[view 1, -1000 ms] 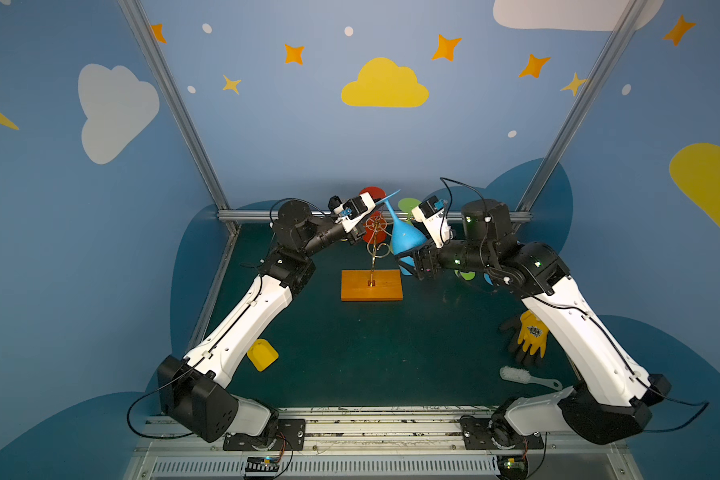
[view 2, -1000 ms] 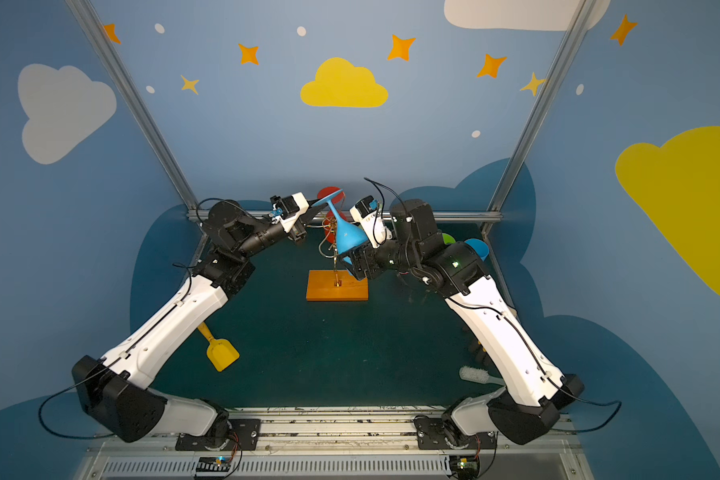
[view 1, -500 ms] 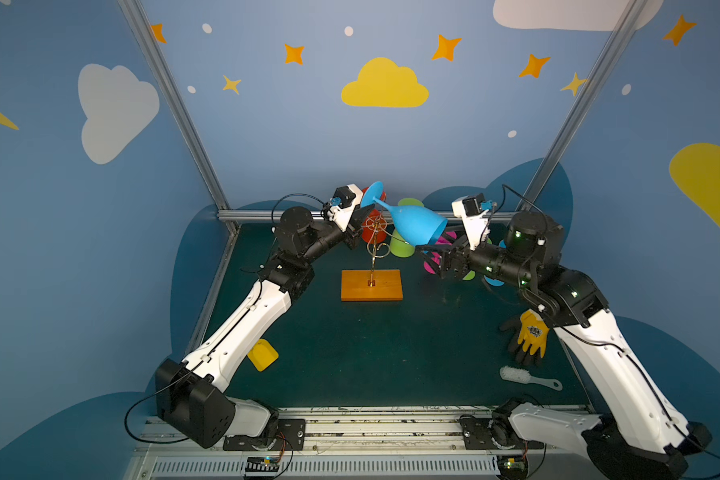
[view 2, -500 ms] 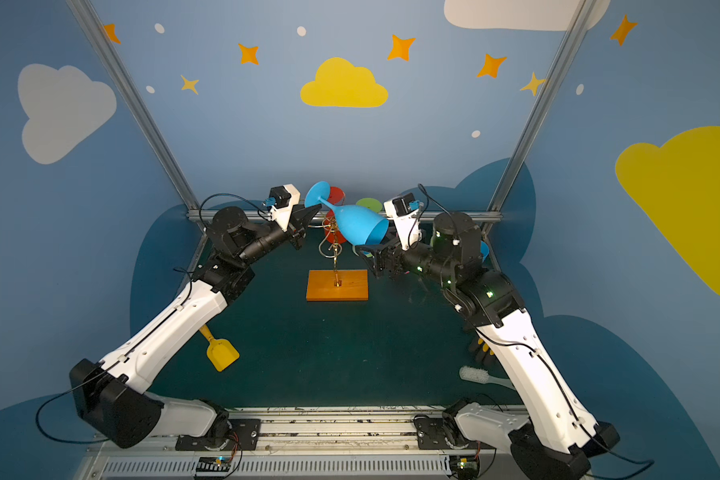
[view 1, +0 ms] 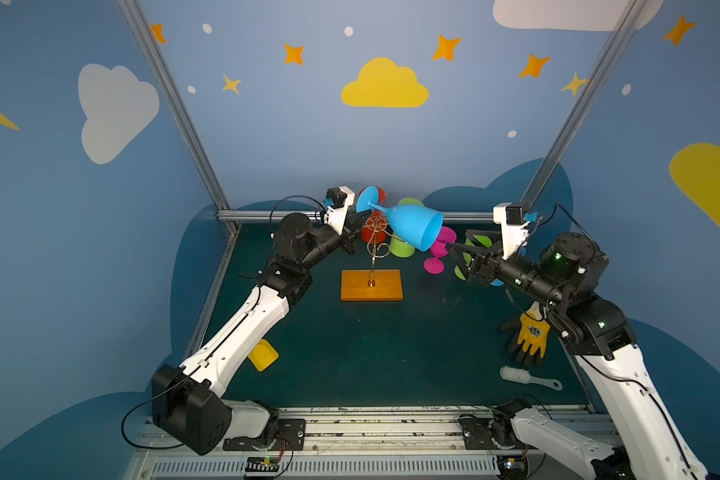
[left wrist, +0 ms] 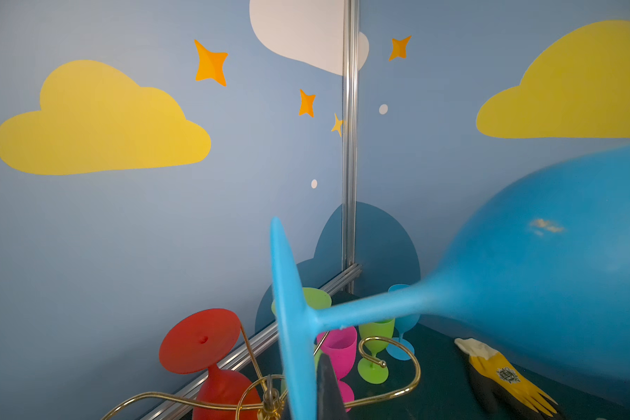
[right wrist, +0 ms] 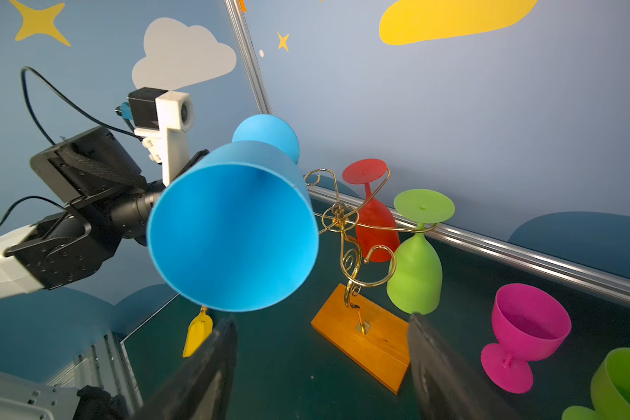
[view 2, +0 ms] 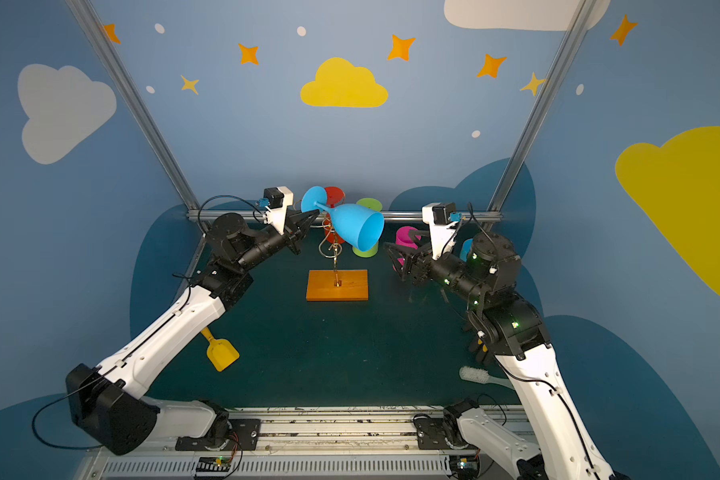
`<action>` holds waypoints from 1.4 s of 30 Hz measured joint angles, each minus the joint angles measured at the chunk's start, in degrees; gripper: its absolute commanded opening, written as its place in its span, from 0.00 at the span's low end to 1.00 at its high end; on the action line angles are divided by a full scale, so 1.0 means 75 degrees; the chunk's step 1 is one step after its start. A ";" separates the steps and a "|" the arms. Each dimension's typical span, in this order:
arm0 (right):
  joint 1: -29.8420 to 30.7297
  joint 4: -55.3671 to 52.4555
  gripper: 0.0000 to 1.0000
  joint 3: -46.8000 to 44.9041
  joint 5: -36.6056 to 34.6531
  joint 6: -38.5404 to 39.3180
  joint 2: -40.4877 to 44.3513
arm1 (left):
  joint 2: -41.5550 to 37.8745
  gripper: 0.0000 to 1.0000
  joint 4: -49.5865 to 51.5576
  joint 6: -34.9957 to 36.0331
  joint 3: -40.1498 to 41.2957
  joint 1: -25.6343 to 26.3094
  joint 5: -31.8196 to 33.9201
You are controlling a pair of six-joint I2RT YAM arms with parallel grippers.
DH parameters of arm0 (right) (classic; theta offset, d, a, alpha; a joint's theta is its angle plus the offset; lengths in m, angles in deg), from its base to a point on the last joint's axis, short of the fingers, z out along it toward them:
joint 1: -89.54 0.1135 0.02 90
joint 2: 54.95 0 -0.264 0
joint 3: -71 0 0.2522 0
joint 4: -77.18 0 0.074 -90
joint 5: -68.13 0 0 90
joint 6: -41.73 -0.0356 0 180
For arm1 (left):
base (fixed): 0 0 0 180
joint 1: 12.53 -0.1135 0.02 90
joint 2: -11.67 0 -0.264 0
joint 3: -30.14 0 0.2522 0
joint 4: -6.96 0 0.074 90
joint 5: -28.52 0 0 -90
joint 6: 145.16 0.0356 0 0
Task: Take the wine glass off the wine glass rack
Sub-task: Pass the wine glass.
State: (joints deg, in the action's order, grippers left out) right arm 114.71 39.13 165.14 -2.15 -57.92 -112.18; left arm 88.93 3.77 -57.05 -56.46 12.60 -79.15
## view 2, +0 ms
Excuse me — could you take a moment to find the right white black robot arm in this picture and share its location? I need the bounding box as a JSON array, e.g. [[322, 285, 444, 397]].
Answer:
[[384, 232, 623, 479]]

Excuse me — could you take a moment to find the back aluminium crossbar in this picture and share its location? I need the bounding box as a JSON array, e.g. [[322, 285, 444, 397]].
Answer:
[[186, 209, 502, 223]]

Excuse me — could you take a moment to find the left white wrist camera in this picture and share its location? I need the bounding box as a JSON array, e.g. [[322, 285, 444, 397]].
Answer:
[[259, 186, 294, 234]]

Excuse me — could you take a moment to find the green wine glass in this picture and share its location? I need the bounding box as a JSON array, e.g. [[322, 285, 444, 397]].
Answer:
[[353, 197, 383, 258]]

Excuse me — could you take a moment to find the white cleaning brush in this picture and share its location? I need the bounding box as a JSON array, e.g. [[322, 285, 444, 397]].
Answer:
[[459, 366, 514, 390]]

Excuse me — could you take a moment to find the small circuit board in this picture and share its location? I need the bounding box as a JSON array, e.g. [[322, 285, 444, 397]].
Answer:
[[448, 456, 481, 480], [192, 456, 234, 479]]

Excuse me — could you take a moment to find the left small circuit board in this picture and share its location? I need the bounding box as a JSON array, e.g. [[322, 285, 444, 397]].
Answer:
[[192, 456, 234, 479]]

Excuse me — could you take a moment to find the yellow toy shovel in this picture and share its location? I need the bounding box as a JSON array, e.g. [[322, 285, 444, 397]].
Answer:
[[201, 327, 240, 372]]

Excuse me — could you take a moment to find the red wine glass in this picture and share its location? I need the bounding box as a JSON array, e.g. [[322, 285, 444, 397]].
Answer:
[[323, 186, 345, 244]]

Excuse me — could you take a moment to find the left aluminium frame post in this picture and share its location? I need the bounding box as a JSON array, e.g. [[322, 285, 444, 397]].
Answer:
[[65, 0, 212, 234]]

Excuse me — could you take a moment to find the aluminium frame post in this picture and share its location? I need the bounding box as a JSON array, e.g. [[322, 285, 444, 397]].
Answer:
[[65, 0, 212, 234], [479, 0, 598, 229]]

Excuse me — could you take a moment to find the blue wine glass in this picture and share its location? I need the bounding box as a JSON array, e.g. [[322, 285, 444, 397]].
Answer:
[[459, 238, 473, 262], [301, 186, 385, 252]]

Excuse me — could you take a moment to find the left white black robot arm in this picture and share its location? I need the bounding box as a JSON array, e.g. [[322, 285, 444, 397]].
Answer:
[[65, 209, 319, 455]]

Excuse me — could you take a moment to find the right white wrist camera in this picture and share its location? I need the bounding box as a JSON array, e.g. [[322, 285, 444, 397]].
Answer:
[[422, 202, 462, 260]]

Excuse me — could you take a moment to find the wooden base wire glass rack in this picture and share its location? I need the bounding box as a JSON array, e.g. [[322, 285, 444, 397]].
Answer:
[[306, 214, 369, 302]]

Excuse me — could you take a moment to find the right small circuit board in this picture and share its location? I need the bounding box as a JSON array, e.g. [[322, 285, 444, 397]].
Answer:
[[448, 456, 481, 480]]

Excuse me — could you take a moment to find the aluminium rail base frame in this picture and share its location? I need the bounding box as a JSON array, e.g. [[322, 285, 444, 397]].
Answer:
[[77, 402, 534, 479]]

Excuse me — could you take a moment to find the yellow black work glove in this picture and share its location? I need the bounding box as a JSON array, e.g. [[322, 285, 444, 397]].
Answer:
[[468, 327, 494, 366]]

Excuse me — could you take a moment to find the right aluminium frame post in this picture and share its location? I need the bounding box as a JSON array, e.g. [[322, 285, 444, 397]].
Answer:
[[479, 0, 598, 229]]

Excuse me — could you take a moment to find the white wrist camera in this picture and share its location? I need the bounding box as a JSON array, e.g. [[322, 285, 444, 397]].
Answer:
[[422, 202, 462, 260], [259, 186, 294, 234]]

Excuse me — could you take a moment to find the pink wine glass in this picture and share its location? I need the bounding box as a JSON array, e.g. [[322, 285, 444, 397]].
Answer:
[[395, 226, 422, 259]]

